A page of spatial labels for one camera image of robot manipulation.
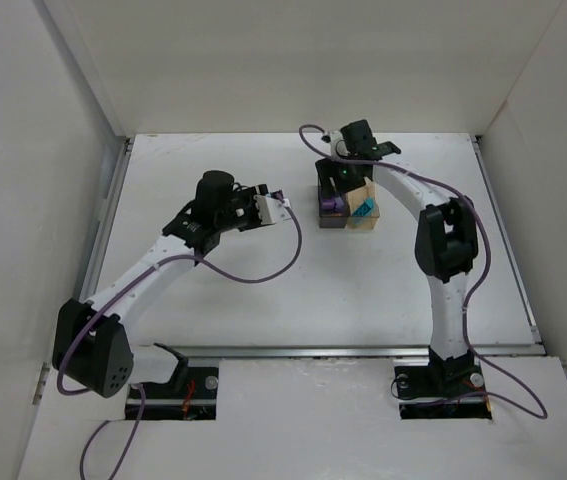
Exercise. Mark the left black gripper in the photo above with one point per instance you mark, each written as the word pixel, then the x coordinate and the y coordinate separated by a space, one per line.
pixel 251 205

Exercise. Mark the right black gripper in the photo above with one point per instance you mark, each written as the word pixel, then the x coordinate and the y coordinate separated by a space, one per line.
pixel 338 176

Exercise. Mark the purple arch lego piece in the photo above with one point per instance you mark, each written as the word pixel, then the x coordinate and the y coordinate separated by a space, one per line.
pixel 333 204

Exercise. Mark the teal lego with purple arch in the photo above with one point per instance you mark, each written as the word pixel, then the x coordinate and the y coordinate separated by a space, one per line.
pixel 366 209

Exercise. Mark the teal curved lego brick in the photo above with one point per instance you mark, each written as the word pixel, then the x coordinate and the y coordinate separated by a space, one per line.
pixel 278 195

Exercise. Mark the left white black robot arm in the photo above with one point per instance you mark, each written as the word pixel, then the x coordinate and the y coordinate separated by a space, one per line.
pixel 92 349

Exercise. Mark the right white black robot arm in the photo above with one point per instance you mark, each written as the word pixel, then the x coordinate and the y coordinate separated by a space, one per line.
pixel 446 243

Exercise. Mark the grey transparent container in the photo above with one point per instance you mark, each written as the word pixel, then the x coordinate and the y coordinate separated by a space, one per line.
pixel 333 220

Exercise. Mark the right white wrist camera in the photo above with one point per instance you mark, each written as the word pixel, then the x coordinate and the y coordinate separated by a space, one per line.
pixel 336 144

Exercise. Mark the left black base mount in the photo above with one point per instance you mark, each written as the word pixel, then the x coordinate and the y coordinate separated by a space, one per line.
pixel 176 388

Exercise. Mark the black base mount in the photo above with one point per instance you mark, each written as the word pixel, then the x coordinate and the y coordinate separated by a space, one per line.
pixel 441 389
pixel 176 388

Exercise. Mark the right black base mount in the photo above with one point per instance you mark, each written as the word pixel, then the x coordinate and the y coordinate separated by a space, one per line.
pixel 441 389

